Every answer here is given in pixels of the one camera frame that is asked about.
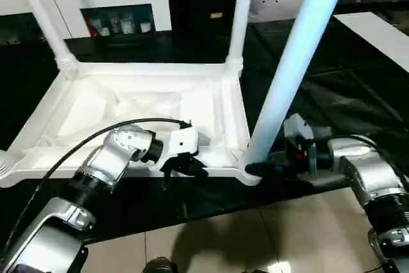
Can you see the black screen with red light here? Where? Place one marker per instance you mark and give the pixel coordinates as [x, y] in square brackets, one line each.
[374, 0]

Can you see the white plastic table top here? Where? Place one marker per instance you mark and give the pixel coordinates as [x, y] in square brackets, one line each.
[96, 94]

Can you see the yellow label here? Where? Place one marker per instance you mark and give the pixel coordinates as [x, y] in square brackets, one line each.
[216, 15]

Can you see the white plastic upturned table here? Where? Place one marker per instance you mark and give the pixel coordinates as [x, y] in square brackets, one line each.
[351, 94]

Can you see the dark robot leg part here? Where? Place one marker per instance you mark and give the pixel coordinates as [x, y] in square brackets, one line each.
[159, 265]

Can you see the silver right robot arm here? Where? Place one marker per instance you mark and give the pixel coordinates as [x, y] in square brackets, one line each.
[370, 174]

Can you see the white plastic table leg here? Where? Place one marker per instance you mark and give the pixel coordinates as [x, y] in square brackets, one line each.
[241, 14]
[287, 62]
[44, 14]
[4, 164]

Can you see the white cup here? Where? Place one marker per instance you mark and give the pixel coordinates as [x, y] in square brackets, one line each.
[144, 27]

